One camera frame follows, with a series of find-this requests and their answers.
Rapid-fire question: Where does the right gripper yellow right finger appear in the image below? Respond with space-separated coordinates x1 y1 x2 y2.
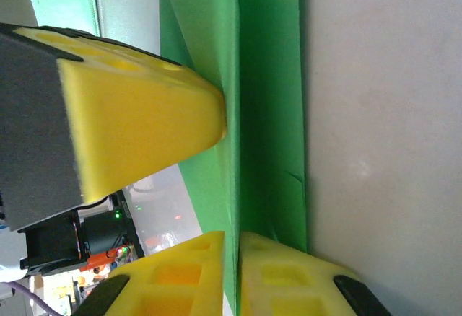
237 230 393 316

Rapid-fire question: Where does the green paper sheet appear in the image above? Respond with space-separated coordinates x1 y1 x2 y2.
157 0 308 316

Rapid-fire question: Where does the mint green zip pouch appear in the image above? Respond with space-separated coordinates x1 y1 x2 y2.
27 0 162 57

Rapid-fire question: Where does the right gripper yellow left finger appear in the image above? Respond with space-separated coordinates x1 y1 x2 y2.
74 230 227 316

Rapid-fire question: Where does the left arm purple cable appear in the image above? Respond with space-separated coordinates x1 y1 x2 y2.
0 281 62 316

